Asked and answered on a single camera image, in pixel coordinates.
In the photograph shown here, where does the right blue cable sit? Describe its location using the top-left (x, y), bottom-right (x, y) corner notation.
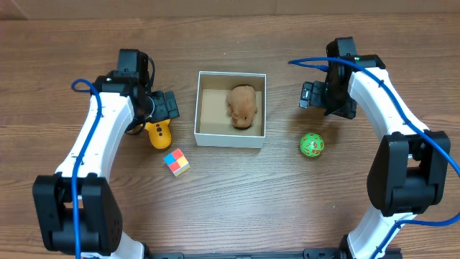
top-left (287, 56), bottom-right (460, 259)

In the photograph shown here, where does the white cardboard box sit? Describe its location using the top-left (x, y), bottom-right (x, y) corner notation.
top-left (194, 71), bottom-right (267, 149)

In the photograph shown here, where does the brown plush animal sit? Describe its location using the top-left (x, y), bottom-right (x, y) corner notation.
top-left (226, 85), bottom-right (258, 129)

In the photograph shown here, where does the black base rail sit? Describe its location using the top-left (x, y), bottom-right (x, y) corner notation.
top-left (143, 247), bottom-right (403, 259)

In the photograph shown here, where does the multicoloured cube puzzle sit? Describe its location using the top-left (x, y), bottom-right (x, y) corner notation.
top-left (164, 148), bottom-right (190, 177)

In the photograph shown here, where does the yellow plastic toy figure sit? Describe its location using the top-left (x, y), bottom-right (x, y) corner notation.
top-left (145, 119), bottom-right (172, 150)

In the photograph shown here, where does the green numbered ball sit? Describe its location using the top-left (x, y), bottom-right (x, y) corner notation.
top-left (299, 132), bottom-right (325, 158)

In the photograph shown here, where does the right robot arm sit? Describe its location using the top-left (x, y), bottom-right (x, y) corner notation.
top-left (294, 55), bottom-right (459, 258)

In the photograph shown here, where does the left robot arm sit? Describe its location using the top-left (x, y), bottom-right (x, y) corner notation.
top-left (32, 70), bottom-right (155, 258)

